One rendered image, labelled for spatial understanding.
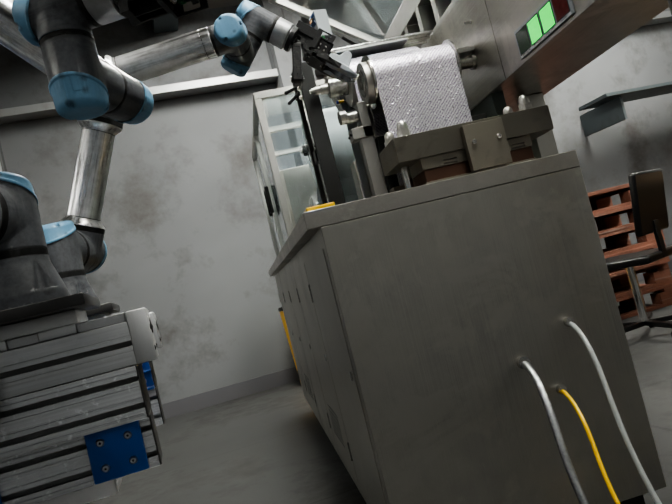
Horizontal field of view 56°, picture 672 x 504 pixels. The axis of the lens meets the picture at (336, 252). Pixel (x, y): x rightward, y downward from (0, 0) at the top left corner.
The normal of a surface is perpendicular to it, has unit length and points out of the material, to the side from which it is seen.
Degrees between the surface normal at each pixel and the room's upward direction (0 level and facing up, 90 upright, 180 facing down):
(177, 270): 90
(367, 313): 90
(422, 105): 90
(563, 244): 90
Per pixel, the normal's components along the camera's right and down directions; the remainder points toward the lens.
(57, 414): 0.25, -0.11
